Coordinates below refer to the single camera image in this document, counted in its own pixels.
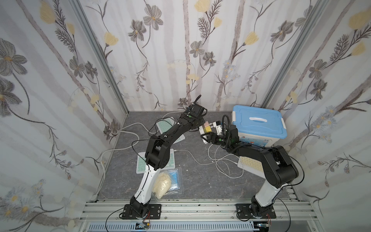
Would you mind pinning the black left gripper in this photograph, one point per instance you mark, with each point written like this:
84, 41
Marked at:
195, 120

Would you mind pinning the bag of blue masks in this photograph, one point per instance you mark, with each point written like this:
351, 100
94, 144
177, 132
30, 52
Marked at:
177, 185

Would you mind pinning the cream cloth bundle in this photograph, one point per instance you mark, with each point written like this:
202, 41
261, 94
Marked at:
162, 185

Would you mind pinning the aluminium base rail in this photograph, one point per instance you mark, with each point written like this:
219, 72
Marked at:
220, 215

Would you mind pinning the white power strip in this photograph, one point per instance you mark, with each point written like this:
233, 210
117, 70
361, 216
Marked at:
202, 130

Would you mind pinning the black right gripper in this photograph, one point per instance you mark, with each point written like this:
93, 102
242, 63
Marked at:
211, 137

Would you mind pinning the blue lid storage box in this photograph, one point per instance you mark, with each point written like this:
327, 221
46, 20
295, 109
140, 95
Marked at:
259, 126

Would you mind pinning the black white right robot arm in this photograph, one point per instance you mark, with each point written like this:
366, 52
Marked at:
277, 166

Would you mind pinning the white cable yellow keyboard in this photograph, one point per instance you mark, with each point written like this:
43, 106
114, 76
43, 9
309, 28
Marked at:
222, 164

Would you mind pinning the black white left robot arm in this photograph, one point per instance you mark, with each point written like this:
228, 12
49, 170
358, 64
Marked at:
157, 156

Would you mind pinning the green white keyboard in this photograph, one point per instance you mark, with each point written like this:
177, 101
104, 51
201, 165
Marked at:
164, 125
141, 164

